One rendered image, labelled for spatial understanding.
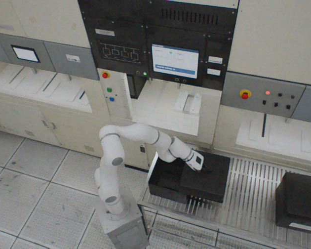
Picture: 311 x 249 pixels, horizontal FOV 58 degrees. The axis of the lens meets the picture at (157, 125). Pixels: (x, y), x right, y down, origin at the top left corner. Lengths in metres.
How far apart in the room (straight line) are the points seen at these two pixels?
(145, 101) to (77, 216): 1.33
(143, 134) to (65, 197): 1.86
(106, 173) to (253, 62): 1.01
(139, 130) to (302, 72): 0.93
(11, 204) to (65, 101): 1.27
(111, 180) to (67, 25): 0.99
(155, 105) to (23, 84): 1.32
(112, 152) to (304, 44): 1.08
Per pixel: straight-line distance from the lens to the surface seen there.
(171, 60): 1.76
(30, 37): 2.22
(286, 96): 1.81
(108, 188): 1.68
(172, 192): 1.98
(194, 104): 2.41
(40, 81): 2.97
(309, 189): 2.04
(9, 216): 3.29
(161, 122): 2.33
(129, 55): 1.84
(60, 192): 3.18
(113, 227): 2.07
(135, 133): 1.40
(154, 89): 2.58
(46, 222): 3.10
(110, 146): 1.41
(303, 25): 1.55
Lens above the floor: 2.69
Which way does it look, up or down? 52 degrees down
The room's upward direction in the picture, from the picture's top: 5 degrees counter-clockwise
